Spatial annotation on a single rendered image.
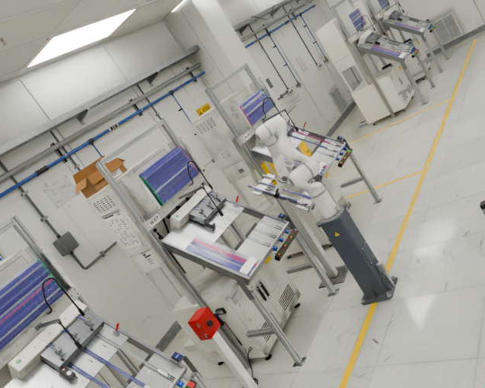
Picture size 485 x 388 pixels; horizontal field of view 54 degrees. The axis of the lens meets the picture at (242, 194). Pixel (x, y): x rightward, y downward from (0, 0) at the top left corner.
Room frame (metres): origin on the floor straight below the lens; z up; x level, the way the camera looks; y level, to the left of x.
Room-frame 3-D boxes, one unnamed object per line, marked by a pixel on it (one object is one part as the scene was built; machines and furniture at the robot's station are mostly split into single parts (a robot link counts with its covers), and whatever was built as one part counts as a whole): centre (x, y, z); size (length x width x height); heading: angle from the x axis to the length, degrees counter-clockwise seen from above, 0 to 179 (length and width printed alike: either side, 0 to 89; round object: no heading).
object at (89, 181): (3.74, 0.70, 1.82); 0.68 x 0.30 x 0.20; 139
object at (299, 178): (3.17, -0.41, 1.00); 0.19 x 0.12 x 0.24; 100
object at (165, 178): (3.63, 0.40, 1.52); 0.51 x 0.13 x 0.27; 139
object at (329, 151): (4.64, -0.57, 0.65); 1.01 x 0.73 x 1.29; 49
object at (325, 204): (3.17, -0.44, 0.79); 0.19 x 0.19 x 0.18
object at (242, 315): (3.66, 0.53, 0.31); 0.70 x 0.65 x 0.62; 139
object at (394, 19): (8.50, -3.73, 0.95); 1.36 x 0.82 x 1.90; 49
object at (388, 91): (7.43, -2.76, 0.95); 1.36 x 0.82 x 1.90; 49
